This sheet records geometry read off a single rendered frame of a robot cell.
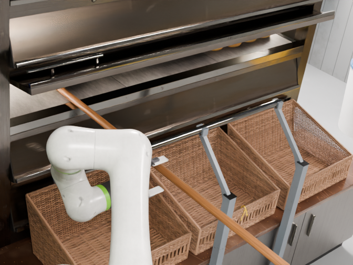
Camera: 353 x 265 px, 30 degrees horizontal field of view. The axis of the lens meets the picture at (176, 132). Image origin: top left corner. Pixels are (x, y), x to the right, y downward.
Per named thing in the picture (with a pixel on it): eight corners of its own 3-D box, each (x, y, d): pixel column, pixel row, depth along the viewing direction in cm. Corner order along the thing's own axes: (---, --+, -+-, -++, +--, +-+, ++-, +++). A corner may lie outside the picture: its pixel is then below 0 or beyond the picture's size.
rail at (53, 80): (30, 89, 236) (28, 88, 237) (334, 14, 344) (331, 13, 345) (30, 84, 235) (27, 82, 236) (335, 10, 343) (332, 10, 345)
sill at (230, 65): (2, 129, 262) (2, 120, 260) (294, 47, 371) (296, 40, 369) (10, 135, 258) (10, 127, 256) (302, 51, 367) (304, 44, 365)
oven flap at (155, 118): (12, 181, 270) (3, 134, 264) (294, 87, 378) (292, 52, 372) (17, 184, 266) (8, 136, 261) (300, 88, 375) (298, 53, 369)
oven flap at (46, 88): (31, 95, 237) (4, 81, 250) (334, 19, 345) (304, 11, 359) (30, 89, 236) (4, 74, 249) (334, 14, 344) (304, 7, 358)
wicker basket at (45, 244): (21, 243, 289) (22, 193, 275) (124, 201, 323) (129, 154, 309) (84, 313, 260) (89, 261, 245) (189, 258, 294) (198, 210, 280)
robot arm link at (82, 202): (68, 230, 220) (81, 222, 211) (53, 195, 221) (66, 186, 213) (102, 215, 228) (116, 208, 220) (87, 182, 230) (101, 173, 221)
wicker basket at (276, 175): (216, 165, 361) (225, 122, 347) (282, 137, 396) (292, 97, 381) (283, 212, 332) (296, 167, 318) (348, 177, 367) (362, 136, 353)
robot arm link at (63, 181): (58, 181, 189) (94, 166, 192) (42, 144, 191) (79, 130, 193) (58, 194, 224) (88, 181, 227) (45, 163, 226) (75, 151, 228)
